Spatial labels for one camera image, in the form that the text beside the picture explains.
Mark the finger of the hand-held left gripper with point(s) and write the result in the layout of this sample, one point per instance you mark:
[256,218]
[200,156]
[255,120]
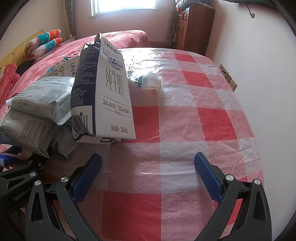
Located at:
[25,168]
[11,149]

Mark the pile of folded clothes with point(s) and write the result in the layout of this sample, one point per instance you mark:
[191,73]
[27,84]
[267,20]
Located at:
[185,3]

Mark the grey barcode packet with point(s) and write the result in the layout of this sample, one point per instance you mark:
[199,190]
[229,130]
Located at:
[39,97]
[23,132]

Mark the yellow star headboard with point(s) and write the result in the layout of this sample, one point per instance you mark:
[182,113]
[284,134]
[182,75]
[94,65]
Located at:
[13,52]

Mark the bright window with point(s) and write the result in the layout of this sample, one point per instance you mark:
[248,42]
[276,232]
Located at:
[124,4]

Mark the blue white milk carton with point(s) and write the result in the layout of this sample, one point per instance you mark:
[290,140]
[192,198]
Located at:
[111,92]

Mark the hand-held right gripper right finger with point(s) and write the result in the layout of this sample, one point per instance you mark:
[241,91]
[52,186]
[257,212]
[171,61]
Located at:
[208,178]

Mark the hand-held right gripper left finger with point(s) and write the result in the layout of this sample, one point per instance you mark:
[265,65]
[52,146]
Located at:
[89,177]

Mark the pink sheet bed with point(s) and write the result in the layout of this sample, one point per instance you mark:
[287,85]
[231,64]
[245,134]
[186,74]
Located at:
[74,46]

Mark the black cloth bundle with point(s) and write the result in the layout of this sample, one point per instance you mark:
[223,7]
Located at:
[26,66]

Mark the folded pink blanket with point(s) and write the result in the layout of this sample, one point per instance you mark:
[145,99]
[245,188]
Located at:
[9,76]

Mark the flattened white milk carton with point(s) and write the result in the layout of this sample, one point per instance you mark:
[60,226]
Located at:
[62,68]

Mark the red checked plastic tablecloth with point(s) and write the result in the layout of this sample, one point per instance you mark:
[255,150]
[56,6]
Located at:
[180,129]

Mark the grey checked curtain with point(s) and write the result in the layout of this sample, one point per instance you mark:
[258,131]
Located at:
[171,25]
[69,16]

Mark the brown wooden cabinet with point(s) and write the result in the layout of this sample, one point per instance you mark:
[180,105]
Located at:
[196,27]

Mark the beige wall outlet strip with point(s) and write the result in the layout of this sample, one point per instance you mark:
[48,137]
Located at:
[227,77]

